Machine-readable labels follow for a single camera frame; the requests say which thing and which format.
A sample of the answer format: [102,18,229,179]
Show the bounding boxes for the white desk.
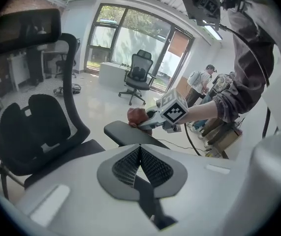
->
[41,48,69,80]

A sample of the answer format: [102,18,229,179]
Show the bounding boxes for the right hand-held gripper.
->
[137,88,189,134]

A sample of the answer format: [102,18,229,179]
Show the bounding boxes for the white backpack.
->
[188,70,203,86]

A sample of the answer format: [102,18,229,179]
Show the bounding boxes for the reddish-brown cloth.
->
[127,107,154,136]

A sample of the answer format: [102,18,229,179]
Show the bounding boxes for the person's grey jacket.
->
[214,0,281,122]

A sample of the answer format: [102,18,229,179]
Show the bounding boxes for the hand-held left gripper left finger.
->
[14,144,163,236]

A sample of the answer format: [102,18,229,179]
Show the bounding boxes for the large glass window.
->
[84,3,195,93]

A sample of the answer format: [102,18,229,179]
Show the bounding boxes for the white small cabinet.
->
[7,54,31,92]

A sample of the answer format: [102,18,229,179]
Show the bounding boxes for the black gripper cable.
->
[184,123,203,157]

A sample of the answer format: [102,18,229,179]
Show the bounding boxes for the black ribbed rig cable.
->
[219,23,272,139]

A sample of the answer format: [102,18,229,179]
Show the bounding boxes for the black head-worn rig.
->
[176,0,244,27]

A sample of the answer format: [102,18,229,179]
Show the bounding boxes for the black chair armrest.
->
[103,120,171,150]

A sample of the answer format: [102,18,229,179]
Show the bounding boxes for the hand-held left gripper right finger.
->
[139,144,241,236]

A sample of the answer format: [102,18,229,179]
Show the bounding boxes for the black mesh office chair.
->
[0,8,106,190]

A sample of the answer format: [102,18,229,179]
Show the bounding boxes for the white cabinet by window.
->
[98,61,132,86]

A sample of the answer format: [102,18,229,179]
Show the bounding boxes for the long ceiling light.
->
[202,24,224,41]

